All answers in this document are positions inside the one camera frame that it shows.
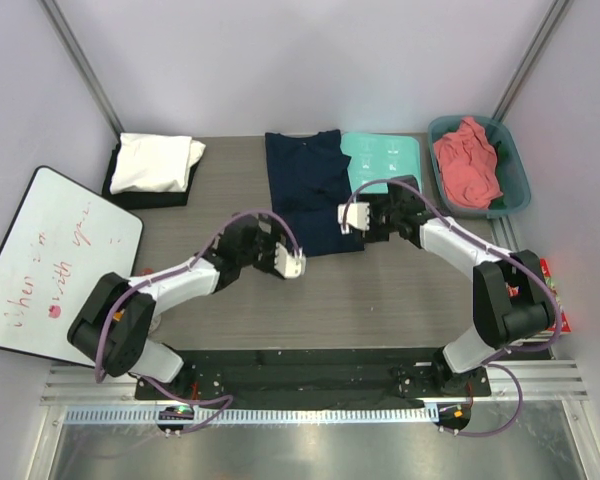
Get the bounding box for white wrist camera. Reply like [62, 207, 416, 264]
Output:
[274, 243, 306, 279]
[337, 202, 370, 235]

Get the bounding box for perforated white cable duct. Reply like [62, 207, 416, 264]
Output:
[64, 404, 439, 426]

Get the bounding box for green t shirt in bin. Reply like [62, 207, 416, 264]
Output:
[489, 141, 513, 211]

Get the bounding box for red storey house book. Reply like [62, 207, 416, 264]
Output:
[540, 258, 572, 335]

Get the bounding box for folded white t shirt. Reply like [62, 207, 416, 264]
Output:
[109, 133, 206, 194]

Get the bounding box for teal instruction mat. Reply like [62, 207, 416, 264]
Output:
[341, 132, 422, 191]

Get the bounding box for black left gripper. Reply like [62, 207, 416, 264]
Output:
[238, 214, 292, 276]

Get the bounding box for white dry-erase board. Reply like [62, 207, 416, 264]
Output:
[0, 166, 144, 365]

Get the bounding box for navy blue t shirt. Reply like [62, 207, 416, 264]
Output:
[265, 129, 364, 257]

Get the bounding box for teal plastic bin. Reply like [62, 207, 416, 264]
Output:
[427, 115, 531, 219]

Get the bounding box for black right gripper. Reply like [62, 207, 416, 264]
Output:
[355, 193, 402, 244]

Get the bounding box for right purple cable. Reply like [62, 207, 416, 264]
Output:
[340, 178, 565, 437]

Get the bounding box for purple cable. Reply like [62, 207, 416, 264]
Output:
[94, 208, 305, 436]
[340, 178, 565, 437]

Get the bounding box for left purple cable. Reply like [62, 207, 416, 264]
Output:
[94, 208, 305, 436]

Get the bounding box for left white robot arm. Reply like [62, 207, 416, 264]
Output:
[67, 215, 291, 399]

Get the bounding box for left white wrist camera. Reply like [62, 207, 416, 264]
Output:
[274, 243, 306, 279]

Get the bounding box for folded black t shirt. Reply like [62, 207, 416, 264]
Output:
[101, 143, 200, 211]

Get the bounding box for white mug orange inside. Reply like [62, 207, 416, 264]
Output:
[149, 316, 161, 333]

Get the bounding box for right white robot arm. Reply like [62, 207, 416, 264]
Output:
[358, 176, 563, 395]

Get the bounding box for pink crumpled t shirt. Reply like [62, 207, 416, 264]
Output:
[433, 116, 503, 210]

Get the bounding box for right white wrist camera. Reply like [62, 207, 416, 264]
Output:
[337, 202, 370, 235]

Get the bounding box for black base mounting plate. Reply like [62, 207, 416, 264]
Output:
[134, 348, 492, 410]

